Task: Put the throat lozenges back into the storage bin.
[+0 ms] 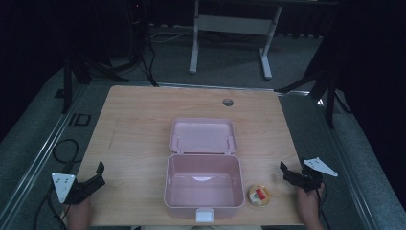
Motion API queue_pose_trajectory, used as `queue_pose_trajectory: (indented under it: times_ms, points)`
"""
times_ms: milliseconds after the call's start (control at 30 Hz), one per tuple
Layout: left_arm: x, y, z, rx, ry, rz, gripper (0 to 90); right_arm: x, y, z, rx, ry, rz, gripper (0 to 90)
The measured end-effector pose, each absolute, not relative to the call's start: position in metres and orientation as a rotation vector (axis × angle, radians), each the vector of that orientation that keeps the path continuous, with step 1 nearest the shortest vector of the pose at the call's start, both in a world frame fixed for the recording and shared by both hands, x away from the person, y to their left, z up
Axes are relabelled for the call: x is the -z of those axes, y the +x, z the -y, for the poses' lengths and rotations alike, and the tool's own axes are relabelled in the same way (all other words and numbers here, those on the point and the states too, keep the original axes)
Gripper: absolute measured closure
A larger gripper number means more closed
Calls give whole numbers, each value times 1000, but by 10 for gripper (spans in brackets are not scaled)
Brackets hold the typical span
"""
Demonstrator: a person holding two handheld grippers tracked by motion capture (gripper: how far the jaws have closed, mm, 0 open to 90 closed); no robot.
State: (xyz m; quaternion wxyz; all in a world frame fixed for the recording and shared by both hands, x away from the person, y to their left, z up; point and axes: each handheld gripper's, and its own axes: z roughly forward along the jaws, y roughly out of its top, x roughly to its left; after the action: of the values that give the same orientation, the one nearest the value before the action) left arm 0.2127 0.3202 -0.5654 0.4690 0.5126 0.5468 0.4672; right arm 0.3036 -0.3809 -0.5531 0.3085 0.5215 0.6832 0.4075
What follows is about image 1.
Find person's left hand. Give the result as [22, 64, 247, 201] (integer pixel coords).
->
[62, 195, 94, 223]

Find dark computer tower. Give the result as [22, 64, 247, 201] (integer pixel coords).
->
[124, 0, 151, 60]

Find hand-held gripper cable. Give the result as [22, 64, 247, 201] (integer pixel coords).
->
[33, 162, 76, 230]
[315, 181, 333, 230]

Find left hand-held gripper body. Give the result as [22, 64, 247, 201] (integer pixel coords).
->
[51, 172, 98, 205]

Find pink plastic lidded box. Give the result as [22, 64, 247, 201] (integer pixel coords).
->
[163, 117, 246, 223]

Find black looped cable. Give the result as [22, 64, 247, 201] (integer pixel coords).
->
[52, 138, 82, 165]

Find black floor cables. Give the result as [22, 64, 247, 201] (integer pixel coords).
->
[137, 30, 161, 88]

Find white floor cable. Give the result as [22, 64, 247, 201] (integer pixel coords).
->
[148, 28, 196, 44]

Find round yellow tin red label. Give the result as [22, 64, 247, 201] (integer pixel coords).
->
[247, 183, 272, 208]

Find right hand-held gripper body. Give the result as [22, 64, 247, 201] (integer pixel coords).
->
[298, 156, 339, 194]

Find person's right hand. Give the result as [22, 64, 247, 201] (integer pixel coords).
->
[294, 182, 326, 219]

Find right hand-held gripper cable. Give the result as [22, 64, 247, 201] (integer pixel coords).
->
[315, 181, 333, 230]

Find black metal stand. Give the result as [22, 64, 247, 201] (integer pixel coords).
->
[61, 52, 130, 115]
[275, 30, 352, 129]

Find white desk frame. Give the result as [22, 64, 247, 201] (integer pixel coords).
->
[189, 0, 283, 81]

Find metal floor rail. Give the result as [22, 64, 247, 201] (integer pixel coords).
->
[314, 92, 381, 230]
[0, 83, 89, 226]

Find left hand-held gripper cable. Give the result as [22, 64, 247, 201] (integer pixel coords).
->
[33, 162, 76, 230]

